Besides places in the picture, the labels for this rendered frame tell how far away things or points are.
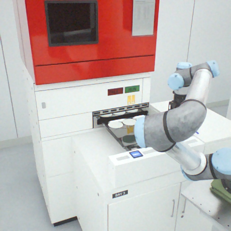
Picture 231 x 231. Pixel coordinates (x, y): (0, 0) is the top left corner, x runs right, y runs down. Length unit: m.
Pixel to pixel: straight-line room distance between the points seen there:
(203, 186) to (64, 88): 1.00
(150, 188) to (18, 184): 1.67
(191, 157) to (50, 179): 1.17
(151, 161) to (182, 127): 0.56
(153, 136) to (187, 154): 0.24
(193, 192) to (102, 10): 1.12
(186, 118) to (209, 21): 3.34
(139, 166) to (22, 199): 1.54
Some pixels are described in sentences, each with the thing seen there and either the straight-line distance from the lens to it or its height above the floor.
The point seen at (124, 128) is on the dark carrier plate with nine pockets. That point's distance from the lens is 1.81.
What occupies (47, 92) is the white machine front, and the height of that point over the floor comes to 1.15.
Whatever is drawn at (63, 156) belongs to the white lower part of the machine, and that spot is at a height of 0.66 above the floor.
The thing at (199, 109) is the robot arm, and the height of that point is 1.38.
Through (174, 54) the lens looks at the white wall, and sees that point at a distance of 3.93.
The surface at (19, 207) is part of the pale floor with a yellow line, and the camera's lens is 2.65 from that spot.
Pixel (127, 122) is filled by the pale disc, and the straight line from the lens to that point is 1.90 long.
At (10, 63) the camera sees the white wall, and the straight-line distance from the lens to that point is 3.20.
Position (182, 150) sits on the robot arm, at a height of 1.17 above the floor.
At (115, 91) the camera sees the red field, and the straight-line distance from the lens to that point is 1.88.
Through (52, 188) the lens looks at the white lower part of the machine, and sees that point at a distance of 2.11.
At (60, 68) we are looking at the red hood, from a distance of 1.67.
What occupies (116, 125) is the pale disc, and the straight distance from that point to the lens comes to 1.85.
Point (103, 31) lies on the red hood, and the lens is 1.71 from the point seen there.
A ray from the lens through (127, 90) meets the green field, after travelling 1.92.
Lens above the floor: 1.74
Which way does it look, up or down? 25 degrees down
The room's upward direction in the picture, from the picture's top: 1 degrees clockwise
